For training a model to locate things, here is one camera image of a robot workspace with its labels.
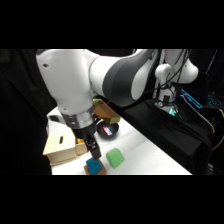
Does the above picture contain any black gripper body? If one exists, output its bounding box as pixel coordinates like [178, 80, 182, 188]
[73, 123, 98, 144]

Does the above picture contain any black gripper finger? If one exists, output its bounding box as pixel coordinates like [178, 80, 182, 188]
[84, 139, 92, 153]
[88, 137, 102, 162]

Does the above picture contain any blue cube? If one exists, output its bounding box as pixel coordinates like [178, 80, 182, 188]
[85, 157, 101, 175]

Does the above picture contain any green foam block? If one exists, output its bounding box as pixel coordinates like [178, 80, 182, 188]
[105, 147, 126, 170]

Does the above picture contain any red blue white packet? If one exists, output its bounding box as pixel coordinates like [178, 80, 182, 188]
[101, 125, 114, 136]

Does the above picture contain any black bowl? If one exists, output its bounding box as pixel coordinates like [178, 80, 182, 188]
[96, 121, 120, 141]

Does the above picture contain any light wooden drawer box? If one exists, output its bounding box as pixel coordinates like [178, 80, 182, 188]
[42, 130, 89, 167]

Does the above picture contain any black curtain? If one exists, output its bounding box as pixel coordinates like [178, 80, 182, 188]
[0, 49, 224, 176]

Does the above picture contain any black draped robot stand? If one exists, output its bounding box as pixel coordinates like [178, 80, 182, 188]
[113, 98, 215, 176]

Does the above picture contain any small green status light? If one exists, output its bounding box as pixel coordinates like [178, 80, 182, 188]
[167, 107, 179, 117]

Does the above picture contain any blue lit device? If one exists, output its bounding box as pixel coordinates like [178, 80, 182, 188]
[179, 87, 204, 110]

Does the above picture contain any tan wrist camera box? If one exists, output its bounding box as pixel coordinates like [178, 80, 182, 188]
[92, 98, 122, 125]

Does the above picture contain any yellow cable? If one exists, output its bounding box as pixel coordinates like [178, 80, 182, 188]
[211, 108, 224, 152]

